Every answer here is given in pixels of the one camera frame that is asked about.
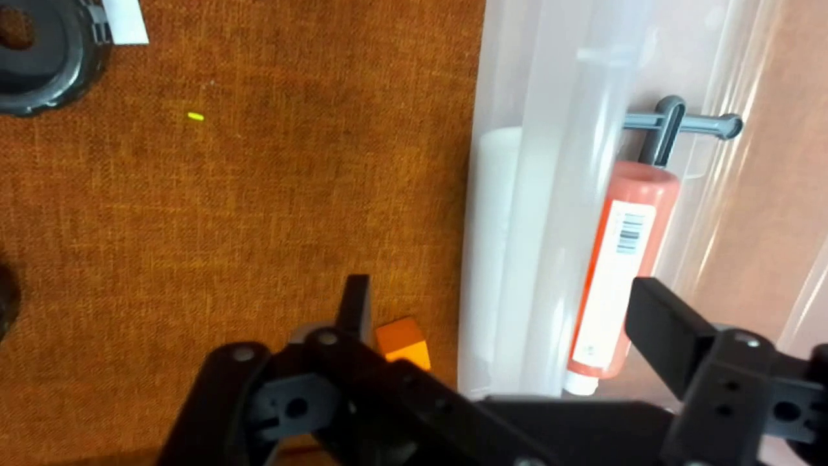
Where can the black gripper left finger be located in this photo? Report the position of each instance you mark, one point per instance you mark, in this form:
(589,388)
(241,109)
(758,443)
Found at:
(356,313)

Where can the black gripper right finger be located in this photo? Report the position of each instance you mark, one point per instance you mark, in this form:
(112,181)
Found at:
(670,331)

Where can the clear plastic storage bin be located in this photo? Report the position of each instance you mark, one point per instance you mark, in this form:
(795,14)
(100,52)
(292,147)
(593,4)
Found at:
(637,137)

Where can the black disc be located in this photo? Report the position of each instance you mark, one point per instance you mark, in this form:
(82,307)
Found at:
(10,298)
(65,58)

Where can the small orange cube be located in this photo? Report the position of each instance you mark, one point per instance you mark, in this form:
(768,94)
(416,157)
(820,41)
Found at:
(403,340)

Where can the white paper label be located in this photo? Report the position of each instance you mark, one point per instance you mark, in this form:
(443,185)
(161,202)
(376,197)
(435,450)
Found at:
(125,22)

